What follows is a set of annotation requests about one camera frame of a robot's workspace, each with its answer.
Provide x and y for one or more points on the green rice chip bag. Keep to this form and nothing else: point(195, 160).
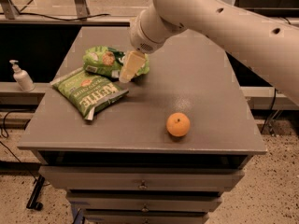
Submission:
point(108, 62)

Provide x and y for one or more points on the top grey drawer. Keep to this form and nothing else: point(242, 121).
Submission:
point(141, 179)

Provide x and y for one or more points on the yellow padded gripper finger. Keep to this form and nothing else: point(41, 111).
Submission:
point(133, 61)

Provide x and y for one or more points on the orange fruit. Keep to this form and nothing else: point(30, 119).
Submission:
point(178, 124)

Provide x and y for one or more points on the white pump bottle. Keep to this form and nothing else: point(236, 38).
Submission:
point(22, 77)

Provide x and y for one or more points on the middle grey drawer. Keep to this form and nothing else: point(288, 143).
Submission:
point(186, 202)

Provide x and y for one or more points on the black metal floor bracket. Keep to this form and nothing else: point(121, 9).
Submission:
point(33, 203)

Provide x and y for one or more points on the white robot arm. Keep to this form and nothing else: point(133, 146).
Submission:
point(268, 47)

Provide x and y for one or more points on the bottom grey drawer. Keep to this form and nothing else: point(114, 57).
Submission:
point(118, 217)

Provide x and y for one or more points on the green jalapeno Kettle chip bag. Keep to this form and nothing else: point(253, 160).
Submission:
point(89, 93)

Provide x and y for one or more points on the grey drawer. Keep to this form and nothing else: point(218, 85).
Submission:
point(118, 217)
point(141, 179)
point(186, 202)

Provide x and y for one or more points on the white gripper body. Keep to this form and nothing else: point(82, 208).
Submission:
point(139, 38)

